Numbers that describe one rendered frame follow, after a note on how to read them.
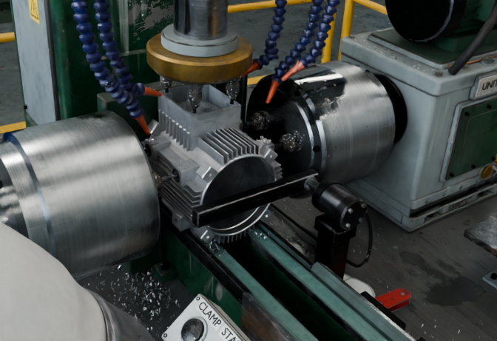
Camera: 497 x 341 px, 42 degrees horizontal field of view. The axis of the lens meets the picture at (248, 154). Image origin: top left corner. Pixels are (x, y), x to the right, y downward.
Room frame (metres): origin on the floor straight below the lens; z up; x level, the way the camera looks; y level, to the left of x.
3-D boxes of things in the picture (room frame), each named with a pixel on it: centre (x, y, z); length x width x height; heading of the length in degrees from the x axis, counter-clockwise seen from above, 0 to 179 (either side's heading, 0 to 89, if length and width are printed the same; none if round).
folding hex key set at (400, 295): (0.92, -0.28, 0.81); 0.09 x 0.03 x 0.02; 123
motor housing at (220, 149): (1.01, 0.07, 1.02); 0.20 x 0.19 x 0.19; 37
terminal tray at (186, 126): (1.04, 0.09, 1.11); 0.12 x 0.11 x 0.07; 37
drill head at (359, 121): (1.18, -0.16, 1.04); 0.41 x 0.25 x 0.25; 127
